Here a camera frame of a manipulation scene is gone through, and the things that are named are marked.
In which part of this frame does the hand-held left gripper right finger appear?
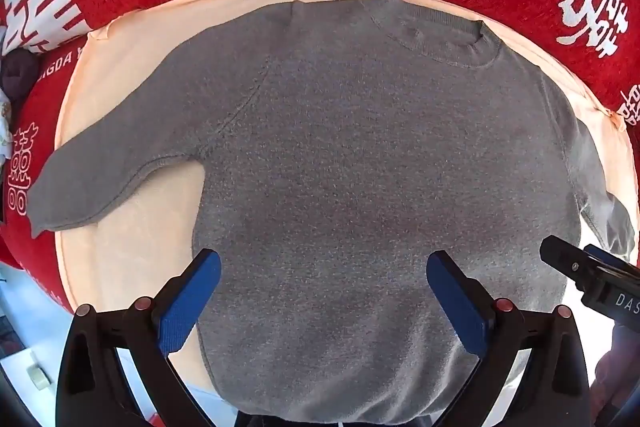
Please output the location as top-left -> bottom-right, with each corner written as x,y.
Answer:
426,249 -> 591,427

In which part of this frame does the white floral cloth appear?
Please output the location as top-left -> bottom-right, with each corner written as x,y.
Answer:
0,87 -> 14,164

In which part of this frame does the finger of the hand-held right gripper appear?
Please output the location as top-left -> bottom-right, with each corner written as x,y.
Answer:
582,244 -> 640,272
539,234 -> 590,282

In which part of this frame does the tape roll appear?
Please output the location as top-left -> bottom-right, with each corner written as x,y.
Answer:
26,363 -> 52,391

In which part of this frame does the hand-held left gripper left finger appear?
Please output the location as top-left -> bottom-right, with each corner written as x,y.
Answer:
60,248 -> 222,427

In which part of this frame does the dark purple cloth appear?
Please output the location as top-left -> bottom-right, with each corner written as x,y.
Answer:
0,49 -> 41,104

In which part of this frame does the cream mat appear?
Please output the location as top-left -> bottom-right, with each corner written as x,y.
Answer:
52,0 -> 640,408

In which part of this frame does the grey knit sweater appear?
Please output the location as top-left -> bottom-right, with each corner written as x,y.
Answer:
27,0 -> 636,423

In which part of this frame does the person's right hand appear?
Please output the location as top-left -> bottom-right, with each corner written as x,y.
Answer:
592,322 -> 640,413

